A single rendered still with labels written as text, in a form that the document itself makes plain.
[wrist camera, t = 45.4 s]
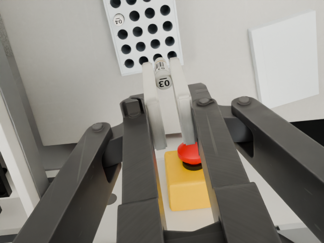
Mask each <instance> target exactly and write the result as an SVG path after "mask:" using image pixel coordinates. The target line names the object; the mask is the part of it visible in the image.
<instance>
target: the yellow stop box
mask: <svg viewBox="0 0 324 243"><path fill-rule="evenodd" d="M164 162H165V174H166V182H167V190H168V198H169V205H170V209H171V210H172V211H183V210H192V209H201V208H210V207H211V205H210V201H209V196H208V191H207V187H206V182H205V178H204V173H203V167H202V163H199V164H189V163H186V162H183V161H182V160H180V158H179V157H178V154H177V150H174V151H167V152H165V154H164Z"/></svg>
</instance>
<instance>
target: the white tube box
mask: <svg viewBox="0 0 324 243"><path fill-rule="evenodd" d="M103 3H104V7H105V10H106V14H107V18H108V23H109V28H110V32H111V35H112V39H113V43H114V47H115V51H116V55H117V59H118V63H119V67H120V71H121V76H127V75H132V74H137V73H142V65H143V63H145V62H150V63H152V66H153V70H155V65H154V63H155V60H156V59H157V58H159V57H162V58H164V59H165V60H166V63H167V65H168V68H169V67H170V66H169V60H170V58H172V57H177V58H179V60H180V63H181V65H184V62H183V55H182V47H181V40H180V33H179V25H178V18H177V11H176V1H175V0H103ZM116 14H122V15H123V16H124V23H123V25H121V26H116V25H115V24H114V22H113V19H114V17H115V15H116Z"/></svg>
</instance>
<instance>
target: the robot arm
mask: <svg viewBox="0 0 324 243"><path fill-rule="evenodd" d="M169 66H170V72H171V78H172V85H173V91H174V96H175V103H176V108H177V113H178V118H179V123H180V128H181V133H182V138H183V143H184V144H186V145H192V144H195V142H197V145H198V153H199V156H200V158H201V163H202V169H203V173H204V178H205V182H206V187H207V191H208V196H209V201H210V205H211V209H212V214H213V219H214V223H213V224H210V225H208V226H205V227H203V228H200V229H198V230H195V231H177V230H167V225H166V219H165V212H164V206H163V200H162V192H161V186H160V180H159V173H158V167H157V161H156V155H155V149H156V150H162V149H166V148H165V147H167V142H166V137H165V131H164V125H163V120H162V113H161V108H160V102H159V97H158V92H157V86H156V82H155V76H154V71H153V66H152V63H150V62H145V63H143V65H142V75H143V89H144V93H143V94H136V95H131V96H129V97H128V98H127V99H125V100H122V101H121V102H120V108H121V113H122V116H123V122H122V123H120V124H119V125H116V126H114V127H111V126H110V124H109V123H107V122H98V123H95V124H93V125H91V126H90V127H89V128H88V129H87V130H86V131H85V133H84V134H83V136H82V137H81V139H80V140H79V142H78V143H77V145H76V146H75V148H74V149H73V151H72V152H71V154H70V155H69V157H68V158H67V160H66V161H65V163H64V164H63V166H62V167H61V169H60V171H59V172H58V174H57V175H56V177H55V178H54V180H53V181H52V183H51V184H50V186H49V187H48V189H47V190H46V192H45V193H44V195H43V196H42V198H41V199H40V201H39V202H38V204H37V205H36V207H35V208H34V210H33V211H32V213H31V214H30V216H29V217H28V219H27V221H26V222H25V224H24V225H23V227H22V228H21V229H20V231H19V233H18V234H17V236H16V237H15V239H14V240H13V242H12V243H93V240H94V238H95V235H96V232H97V230H98V227H99V225H100V222H101V219H102V217H103V214H104V212H105V209H106V206H107V204H108V201H109V199H110V196H111V194H112V191H113V188H114V186H115V183H116V181H117V178H118V175H119V173H120V170H121V168H122V197H121V204H120V205H118V210H117V239H116V243H294V242H293V241H291V240H290V239H288V238H286V237H284V236H283V235H281V234H279V233H278V232H277V230H276V228H275V226H274V223H273V221H272V219H271V217H270V214H269V212H268V210H267V208H266V205H265V203H264V201H263V199H262V196H261V194H260V192H259V189H258V187H257V185H256V183H255V182H250V180H249V178H248V176H247V173H246V171H245V168H244V166H243V163H242V161H241V159H240V156H239V154H238V151H239V152H240V153H241V154H242V155H243V157H244V158H245V159H246V160H247V161H248V162H249V163H250V164H251V165H252V167H253V168H254V169H255V170H256V171H257V172H258V173H259V174H260V175H261V176H262V178H263V179H264V180H265V181H266V182H267V183H268V184H269V185H270V186H271V188H272V189H273V190H274V191H275V192H276V193H277V194H278V195H279V196H280V197H281V199H282V200H283V201H284V202H285V203H286V204H287V205H288V206H289V207H290V209H291V210H292V211H293V212H294V213H295V214H296V215H297V216H298V217H299V219H300V220H301V221H302V222H303V223H304V224H305V225H306V226H307V227H308V228H309V230H310V231H311V232H312V233H313V234H314V235H315V236H316V237H317V238H318V240H319V241H320V242H321V243H324V147H323V146H322V145H320V144H319V143H318V142H316V141H315V140H313V139H312V138H311V137H309V136H308V135H306V134H305V133H303V132H302V131H301V130H299V129H298V128H296V127H295V126H294V125H292V124H291V123H289V122H288V121H286V120H285V119H284V118H282V117H281V116H279V115H278V114H276V113H275V112H274V111H272V110H271V109H269V108H268V107H266V106H265V105H263V104H262V103H261V102H259V101H258V100H256V99H255V98H253V97H248V96H241V97H237V98H235V99H233V100H232V101H231V106H222V105H218V104H217V101H216V100H215V99H213V98H211V96H210V93H209V92H208V89H207V87H206V85H205V84H203V83H201V82H200V83H194V84H188V85H187V82H186V78H185V75H184V72H183V69H182V66H181V63H180V60H179V58H177V57H172V58H170V60H169ZM237 150H238V151H237Z"/></svg>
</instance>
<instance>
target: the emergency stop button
mask: <svg viewBox="0 0 324 243"><path fill-rule="evenodd" d="M177 154H178V157H179V158H180V160H182V161H183V162H186V163H189V164H199V163H201V158H200V156H199V153H198V145H197V142H195V144H192V145H186V144H184V143H181V144H180V145H179V146H178V148H177Z"/></svg>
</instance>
